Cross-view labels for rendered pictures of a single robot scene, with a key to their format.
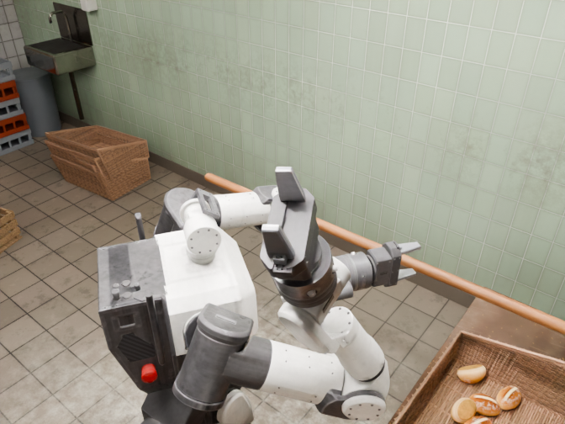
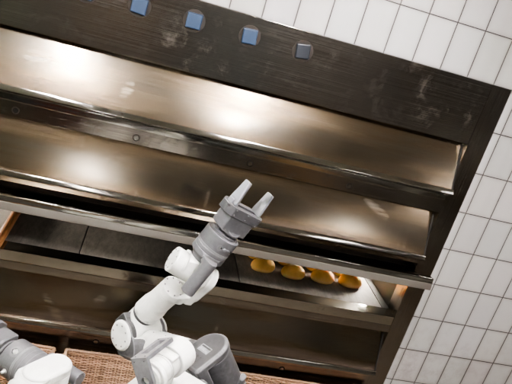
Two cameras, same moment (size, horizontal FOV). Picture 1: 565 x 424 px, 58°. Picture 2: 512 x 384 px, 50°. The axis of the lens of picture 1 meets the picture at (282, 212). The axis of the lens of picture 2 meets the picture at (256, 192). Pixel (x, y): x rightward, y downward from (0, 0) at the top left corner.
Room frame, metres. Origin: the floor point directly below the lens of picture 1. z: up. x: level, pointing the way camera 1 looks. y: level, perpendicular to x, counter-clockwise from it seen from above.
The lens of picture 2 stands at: (1.46, 0.76, 2.17)
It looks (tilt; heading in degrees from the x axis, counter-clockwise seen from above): 19 degrees down; 218
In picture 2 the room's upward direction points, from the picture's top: 17 degrees clockwise
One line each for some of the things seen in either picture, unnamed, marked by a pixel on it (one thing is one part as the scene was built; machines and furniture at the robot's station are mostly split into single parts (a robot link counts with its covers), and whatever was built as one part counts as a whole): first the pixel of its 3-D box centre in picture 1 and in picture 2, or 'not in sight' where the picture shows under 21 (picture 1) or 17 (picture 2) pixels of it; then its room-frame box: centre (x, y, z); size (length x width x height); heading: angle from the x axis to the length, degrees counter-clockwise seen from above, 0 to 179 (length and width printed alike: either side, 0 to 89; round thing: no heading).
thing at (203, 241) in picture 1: (200, 230); (165, 368); (0.81, 0.16, 1.47); 0.10 x 0.07 x 0.09; 17
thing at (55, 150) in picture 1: (97, 153); not in sight; (3.49, 1.42, 0.26); 0.56 x 0.49 x 0.28; 58
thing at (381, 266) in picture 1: (371, 267); (5, 353); (0.93, -0.21, 1.28); 0.12 x 0.10 x 0.13; 107
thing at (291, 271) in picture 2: not in sight; (296, 242); (-0.46, -0.46, 1.21); 0.61 x 0.48 x 0.06; 51
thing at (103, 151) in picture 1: (98, 145); not in sight; (3.50, 1.40, 0.32); 0.56 x 0.49 x 0.28; 59
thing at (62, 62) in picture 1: (63, 68); not in sight; (4.19, 1.83, 0.69); 0.46 x 0.36 x 0.94; 51
